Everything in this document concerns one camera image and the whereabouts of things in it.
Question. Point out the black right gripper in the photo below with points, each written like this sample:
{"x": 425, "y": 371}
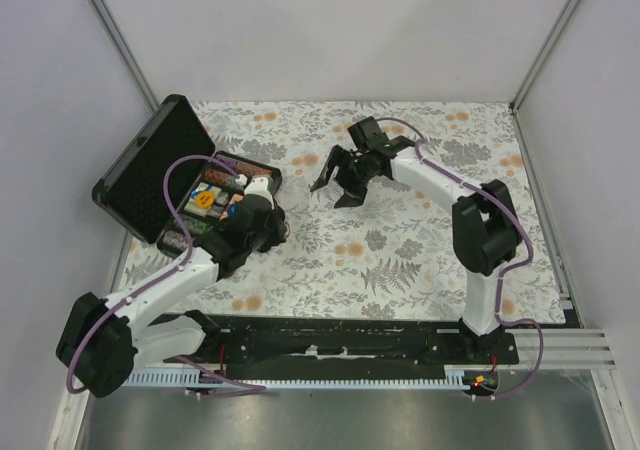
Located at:
{"x": 339, "y": 158}

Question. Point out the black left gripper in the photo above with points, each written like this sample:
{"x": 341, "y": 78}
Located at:
{"x": 279, "y": 229}

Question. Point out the blue card deck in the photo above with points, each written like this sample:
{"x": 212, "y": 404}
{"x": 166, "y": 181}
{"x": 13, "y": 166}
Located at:
{"x": 191, "y": 207}

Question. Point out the yellow big blind button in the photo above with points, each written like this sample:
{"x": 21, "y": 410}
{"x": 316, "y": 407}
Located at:
{"x": 204, "y": 199}

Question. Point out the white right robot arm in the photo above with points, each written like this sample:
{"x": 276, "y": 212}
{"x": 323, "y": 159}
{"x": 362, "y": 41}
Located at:
{"x": 485, "y": 229}

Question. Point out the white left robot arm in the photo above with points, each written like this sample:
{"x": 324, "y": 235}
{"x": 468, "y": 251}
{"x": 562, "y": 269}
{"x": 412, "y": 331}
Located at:
{"x": 105, "y": 339}

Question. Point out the black poker set case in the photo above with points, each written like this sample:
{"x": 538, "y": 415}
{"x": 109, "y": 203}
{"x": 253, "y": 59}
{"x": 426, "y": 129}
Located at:
{"x": 147, "y": 187}

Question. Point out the red purple chip row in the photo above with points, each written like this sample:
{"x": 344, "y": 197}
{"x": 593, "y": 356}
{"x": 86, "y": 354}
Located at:
{"x": 246, "y": 166}

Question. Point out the floral patterned table mat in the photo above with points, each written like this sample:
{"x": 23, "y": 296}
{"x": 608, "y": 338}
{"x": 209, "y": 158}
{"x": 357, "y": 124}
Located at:
{"x": 392, "y": 257}

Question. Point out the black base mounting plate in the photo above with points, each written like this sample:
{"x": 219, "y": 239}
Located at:
{"x": 270, "y": 348}

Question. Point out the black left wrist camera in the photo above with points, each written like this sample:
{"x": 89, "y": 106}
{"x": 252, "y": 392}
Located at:
{"x": 262, "y": 186}

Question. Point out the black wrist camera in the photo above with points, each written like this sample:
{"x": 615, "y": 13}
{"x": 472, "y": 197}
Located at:
{"x": 262, "y": 186}
{"x": 366, "y": 134}

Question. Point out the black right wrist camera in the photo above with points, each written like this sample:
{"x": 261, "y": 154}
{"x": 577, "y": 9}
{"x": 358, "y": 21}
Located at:
{"x": 366, "y": 134}

